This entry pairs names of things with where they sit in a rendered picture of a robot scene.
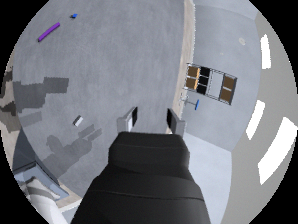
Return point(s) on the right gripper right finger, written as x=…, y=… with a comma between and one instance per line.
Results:
x=175, y=125

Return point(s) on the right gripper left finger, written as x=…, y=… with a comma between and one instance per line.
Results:
x=124, y=124

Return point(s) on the purple rod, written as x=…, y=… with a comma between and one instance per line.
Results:
x=49, y=31

